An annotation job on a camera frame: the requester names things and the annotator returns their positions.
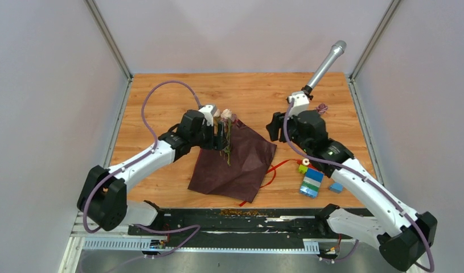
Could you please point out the colourful toy block stack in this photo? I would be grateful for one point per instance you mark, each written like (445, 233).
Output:
(312, 179)

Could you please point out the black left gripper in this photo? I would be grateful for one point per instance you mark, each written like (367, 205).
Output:
(216, 142)

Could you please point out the silver microphone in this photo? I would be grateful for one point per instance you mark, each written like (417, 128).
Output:
(337, 50)

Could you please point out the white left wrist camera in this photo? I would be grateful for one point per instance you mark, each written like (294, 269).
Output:
(208, 111)

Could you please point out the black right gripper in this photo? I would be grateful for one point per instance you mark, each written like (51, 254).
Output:
(277, 123)

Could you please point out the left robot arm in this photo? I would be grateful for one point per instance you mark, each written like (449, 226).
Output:
(104, 197)

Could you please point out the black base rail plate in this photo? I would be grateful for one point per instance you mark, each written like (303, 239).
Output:
(232, 228)

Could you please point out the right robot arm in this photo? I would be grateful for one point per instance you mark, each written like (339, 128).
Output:
(402, 235)

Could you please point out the black tripod stand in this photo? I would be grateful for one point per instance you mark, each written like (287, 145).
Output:
(307, 91)

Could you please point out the blue triangular toy block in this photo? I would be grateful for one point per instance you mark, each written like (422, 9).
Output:
(336, 187)

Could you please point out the maroon flower bouquet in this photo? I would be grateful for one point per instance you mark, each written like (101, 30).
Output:
(239, 175)

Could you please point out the cream rose with stem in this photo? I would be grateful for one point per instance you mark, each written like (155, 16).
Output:
(217, 115)

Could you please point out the mauve rose with stem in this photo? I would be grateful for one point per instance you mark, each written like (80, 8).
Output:
(322, 108)

